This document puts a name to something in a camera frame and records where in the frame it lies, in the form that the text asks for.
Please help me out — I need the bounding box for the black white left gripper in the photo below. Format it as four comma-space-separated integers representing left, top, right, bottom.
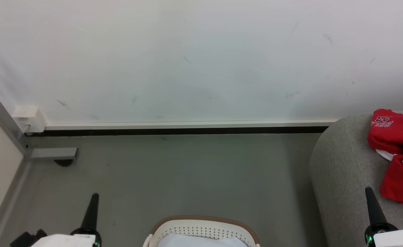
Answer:
31, 193, 102, 247

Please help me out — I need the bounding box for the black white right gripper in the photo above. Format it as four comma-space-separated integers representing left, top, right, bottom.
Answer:
364, 187, 403, 247

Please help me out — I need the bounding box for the red basketball jersey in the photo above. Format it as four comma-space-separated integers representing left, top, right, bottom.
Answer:
367, 108, 403, 205

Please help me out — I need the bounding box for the white laundry basket brown rim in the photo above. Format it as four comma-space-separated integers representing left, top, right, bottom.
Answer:
142, 215, 261, 247

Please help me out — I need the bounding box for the grey fabric sofa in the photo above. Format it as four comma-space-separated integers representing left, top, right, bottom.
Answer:
309, 110, 403, 247

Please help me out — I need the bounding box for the light blue garment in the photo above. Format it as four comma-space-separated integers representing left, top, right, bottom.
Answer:
157, 234, 249, 247

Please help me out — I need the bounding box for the white baseboard strip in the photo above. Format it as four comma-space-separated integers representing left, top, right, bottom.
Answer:
45, 119, 338, 136

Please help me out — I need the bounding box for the white corner duct box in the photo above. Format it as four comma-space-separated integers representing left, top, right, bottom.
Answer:
12, 106, 47, 134

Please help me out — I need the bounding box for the grey metal partition frame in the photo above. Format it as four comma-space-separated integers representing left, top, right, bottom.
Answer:
0, 85, 32, 247

